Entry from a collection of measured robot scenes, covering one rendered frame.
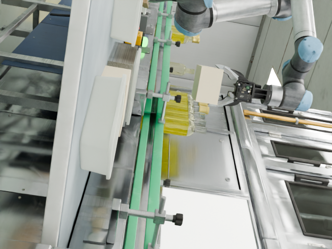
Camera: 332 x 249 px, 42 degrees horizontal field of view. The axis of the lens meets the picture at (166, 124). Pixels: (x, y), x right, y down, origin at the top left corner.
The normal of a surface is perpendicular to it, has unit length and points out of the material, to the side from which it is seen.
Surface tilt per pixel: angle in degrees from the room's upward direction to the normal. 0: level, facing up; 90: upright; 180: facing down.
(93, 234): 90
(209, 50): 90
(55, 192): 90
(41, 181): 90
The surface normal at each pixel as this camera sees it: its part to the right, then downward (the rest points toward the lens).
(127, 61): 0.17, -0.85
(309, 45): 0.11, -0.48
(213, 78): 0.04, 0.17
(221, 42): -0.02, 0.50
